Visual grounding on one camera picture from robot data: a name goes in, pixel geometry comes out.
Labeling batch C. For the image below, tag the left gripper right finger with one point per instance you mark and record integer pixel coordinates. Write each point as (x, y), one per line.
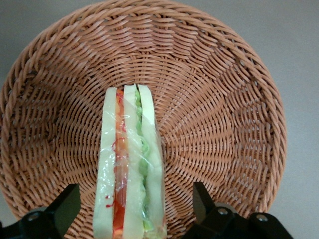
(203, 206)

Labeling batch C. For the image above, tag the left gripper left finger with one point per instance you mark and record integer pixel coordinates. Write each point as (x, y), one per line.
(64, 209)

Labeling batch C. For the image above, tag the plastic triangle sandwich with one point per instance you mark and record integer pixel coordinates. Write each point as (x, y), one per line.
(109, 149)

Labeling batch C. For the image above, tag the round brown wicker basket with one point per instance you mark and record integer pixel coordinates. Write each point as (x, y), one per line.
(211, 112)

